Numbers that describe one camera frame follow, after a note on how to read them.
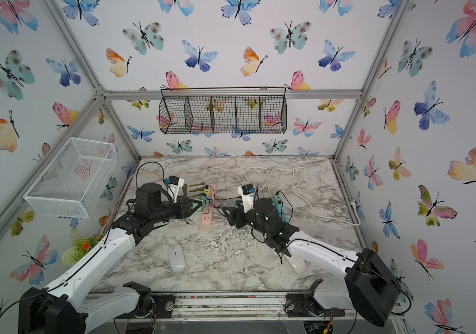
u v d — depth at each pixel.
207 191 0.98
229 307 0.76
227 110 0.98
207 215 0.95
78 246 0.71
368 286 0.41
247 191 0.67
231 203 0.99
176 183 0.71
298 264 0.80
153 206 0.61
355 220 0.99
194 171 1.15
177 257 0.83
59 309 0.38
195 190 1.04
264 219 0.58
